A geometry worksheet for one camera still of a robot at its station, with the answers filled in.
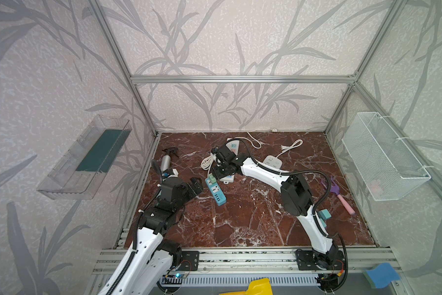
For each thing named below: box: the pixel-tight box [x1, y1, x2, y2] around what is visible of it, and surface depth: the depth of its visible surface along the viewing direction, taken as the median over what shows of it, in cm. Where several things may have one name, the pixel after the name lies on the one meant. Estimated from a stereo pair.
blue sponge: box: [362, 262, 401, 289], surface depth 70 cm
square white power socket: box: [262, 155, 283, 170], surface depth 104 cm
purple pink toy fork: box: [321, 176, 356, 216], surface depth 96 cm
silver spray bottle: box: [160, 146, 180, 173], surface depth 107 cm
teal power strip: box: [205, 177, 227, 206], surface depth 93 cm
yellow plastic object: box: [218, 277, 274, 295], surface depth 69 cm
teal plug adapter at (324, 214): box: [317, 208, 333, 221], surface depth 86 cm
